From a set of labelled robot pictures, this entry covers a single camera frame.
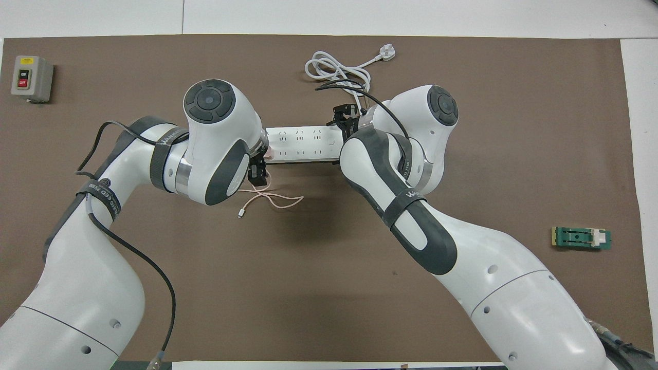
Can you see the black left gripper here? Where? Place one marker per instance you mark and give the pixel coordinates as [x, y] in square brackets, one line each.
[257, 167]

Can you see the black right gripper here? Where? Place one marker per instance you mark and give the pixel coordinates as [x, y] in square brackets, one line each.
[348, 119]

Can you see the pink charger adapter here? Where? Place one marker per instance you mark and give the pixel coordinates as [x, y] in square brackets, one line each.
[269, 153]

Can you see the white power strip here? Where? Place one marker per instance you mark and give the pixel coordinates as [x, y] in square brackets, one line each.
[303, 144]

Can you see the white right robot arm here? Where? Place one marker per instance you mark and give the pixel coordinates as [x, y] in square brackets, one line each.
[514, 288]

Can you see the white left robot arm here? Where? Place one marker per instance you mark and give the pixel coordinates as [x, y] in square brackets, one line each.
[77, 288]

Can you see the brown table mat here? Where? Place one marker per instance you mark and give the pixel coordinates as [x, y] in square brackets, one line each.
[308, 288]

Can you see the grey push-button switch box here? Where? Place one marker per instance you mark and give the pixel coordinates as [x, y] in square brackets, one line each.
[32, 77]

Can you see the green knife switch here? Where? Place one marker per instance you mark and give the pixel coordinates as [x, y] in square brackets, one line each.
[578, 238]

